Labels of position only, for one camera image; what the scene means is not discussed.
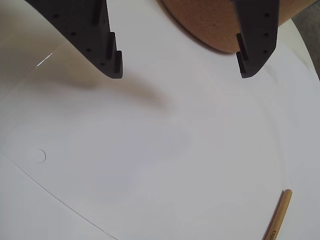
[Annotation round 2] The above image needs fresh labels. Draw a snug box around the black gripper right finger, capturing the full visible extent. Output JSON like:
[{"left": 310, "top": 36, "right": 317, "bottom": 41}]
[{"left": 231, "top": 0, "right": 280, "bottom": 79}]

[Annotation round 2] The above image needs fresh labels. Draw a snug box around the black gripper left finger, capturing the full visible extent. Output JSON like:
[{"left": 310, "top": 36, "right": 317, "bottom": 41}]
[{"left": 24, "top": 0, "right": 124, "bottom": 80}]

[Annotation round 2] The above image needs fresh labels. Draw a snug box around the tan wooden pen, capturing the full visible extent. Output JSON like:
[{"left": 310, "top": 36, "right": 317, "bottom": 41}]
[{"left": 261, "top": 189, "right": 293, "bottom": 240}]

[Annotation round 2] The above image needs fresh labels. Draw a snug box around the brown cork pen holder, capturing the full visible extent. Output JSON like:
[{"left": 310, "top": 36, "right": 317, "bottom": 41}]
[{"left": 158, "top": 0, "right": 314, "bottom": 55}]

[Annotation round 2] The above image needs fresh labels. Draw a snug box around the white paper sheet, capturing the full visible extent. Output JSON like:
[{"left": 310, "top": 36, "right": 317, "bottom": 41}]
[{"left": 0, "top": 52, "right": 286, "bottom": 240}]

